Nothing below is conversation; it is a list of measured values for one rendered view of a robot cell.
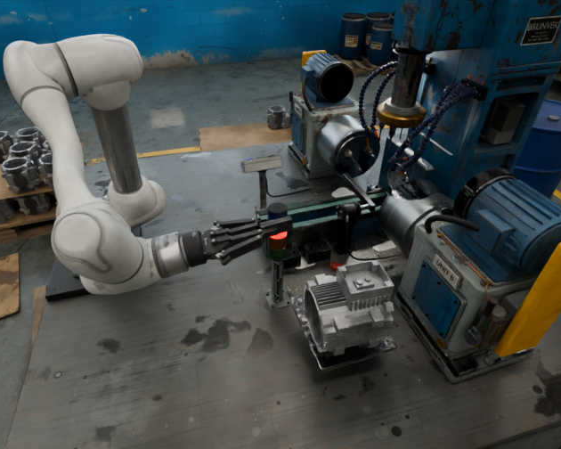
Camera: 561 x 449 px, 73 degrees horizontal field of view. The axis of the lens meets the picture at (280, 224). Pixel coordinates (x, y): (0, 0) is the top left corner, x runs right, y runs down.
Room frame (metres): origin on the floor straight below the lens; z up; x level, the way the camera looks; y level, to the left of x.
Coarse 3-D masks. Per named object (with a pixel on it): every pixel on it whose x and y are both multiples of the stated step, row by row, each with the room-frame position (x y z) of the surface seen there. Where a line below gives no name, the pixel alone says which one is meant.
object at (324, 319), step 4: (308, 284) 0.73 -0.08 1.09; (312, 284) 0.73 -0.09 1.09; (308, 288) 0.72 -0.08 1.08; (384, 304) 0.66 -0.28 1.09; (388, 304) 0.66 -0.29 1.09; (392, 304) 0.66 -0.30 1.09; (384, 308) 0.65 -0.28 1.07; (388, 308) 0.65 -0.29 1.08; (392, 308) 0.65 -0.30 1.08; (320, 316) 0.62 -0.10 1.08; (324, 316) 0.61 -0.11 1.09; (328, 316) 0.61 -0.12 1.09; (320, 320) 0.62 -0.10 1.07; (324, 320) 0.61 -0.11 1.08; (328, 320) 0.61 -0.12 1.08; (324, 324) 0.60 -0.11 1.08; (328, 324) 0.60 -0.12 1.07; (320, 348) 0.60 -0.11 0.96; (320, 352) 0.60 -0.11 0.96
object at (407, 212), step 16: (400, 192) 1.11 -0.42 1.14; (416, 192) 1.08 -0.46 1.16; (432, 192) 1.07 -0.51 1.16; (384, 208) 1.10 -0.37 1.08; (400, 208) 1.05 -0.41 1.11; (416, 208) 1.01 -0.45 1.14; (432, 208) 0.99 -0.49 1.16; (448, 208) 1.00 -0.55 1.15; (384, 224) 1.08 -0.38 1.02; (400, 224) 1.00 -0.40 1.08; (416, 224) 0.97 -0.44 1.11; (400, 240) 0.98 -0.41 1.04
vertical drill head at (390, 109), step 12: (408, 12) 1.37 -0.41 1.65; (408, 24) 1.36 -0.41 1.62; (408, 36) 1.35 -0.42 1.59; (408, 60) 1.34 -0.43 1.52; (420, 60) 1.33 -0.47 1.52; (396, 72) 1.37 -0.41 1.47; (408, 72) 1.33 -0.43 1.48; (420, 72) 1.34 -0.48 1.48; (396, 84) 1.36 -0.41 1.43; (408, 84) 1.33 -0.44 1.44; (396, 96) 1.35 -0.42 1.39; (408, 96) 1.33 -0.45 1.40; (384, 108) 1.38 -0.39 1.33; (396, 108) 1.33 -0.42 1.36; (408, 108) 1.33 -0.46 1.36; (420, 108) 1.38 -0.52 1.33; (384, 120) 1.32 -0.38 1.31; (396, 120) 1.29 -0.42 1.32; (408, 120) 1.29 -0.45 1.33; (420, 120) 1.30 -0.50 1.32
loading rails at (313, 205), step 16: (368, 192) 1.42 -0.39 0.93; (384, 192) 1.44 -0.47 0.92; (288, 208) 1.31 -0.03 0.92; (304, 208) 1.31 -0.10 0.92; (320, 208) 1.32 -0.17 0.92; (336, 208) 1.34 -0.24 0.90; (304, 224) 1.20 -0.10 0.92; (320, 224) 1.20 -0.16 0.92; (336, 224) 1.23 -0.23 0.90; (368, 224) 1.28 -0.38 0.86; (288, 240) 1.16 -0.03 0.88; (304, 240) 1.18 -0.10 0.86; (320, 240) 1.20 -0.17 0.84; (336, 240) 1.23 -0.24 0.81; (352, 240) 1.22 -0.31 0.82
